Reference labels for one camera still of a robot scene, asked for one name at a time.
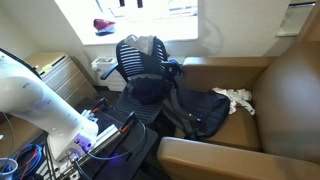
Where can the navy blue jacket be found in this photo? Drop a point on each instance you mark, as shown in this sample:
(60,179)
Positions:
(146,90)

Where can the dark navy jacket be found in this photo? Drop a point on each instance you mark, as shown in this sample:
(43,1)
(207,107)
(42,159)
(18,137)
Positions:
(203,111)

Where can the grey shirt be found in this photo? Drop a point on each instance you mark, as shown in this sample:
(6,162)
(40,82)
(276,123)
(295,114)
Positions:
(145,43)

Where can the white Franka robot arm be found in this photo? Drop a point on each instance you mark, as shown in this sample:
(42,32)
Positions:
(33,96)

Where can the black slatted office chair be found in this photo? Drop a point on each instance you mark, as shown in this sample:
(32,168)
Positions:
(140,110)

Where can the black clamp orange trigger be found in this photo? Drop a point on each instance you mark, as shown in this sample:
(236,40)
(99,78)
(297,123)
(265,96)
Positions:
(128,121)
(99,106)

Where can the black robot table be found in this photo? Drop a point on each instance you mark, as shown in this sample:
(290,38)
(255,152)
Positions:
(133,146)

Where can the bright glass window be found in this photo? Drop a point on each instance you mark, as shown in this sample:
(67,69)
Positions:
(176,23)

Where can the white crumpled cloth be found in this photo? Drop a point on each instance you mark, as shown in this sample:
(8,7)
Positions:
(236,96)

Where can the maroon and blue cap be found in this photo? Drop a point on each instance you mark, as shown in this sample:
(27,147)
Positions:
(103,25)

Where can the wooden drawer cabinet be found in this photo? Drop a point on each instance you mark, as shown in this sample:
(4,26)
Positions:
(63,80)

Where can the yellow-green sticky note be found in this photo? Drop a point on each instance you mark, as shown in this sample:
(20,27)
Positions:
(47,67)

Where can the brown leather armchair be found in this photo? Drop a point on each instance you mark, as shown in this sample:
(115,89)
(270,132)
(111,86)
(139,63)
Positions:
(286,100)

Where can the white cup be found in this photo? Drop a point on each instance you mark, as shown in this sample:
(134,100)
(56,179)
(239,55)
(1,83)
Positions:
(10,173)

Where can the white wall heater unit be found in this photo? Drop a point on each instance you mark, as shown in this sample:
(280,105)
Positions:
(115,84)

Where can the aluminium rail mount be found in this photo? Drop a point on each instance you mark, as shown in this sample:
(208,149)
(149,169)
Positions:
(106,135)

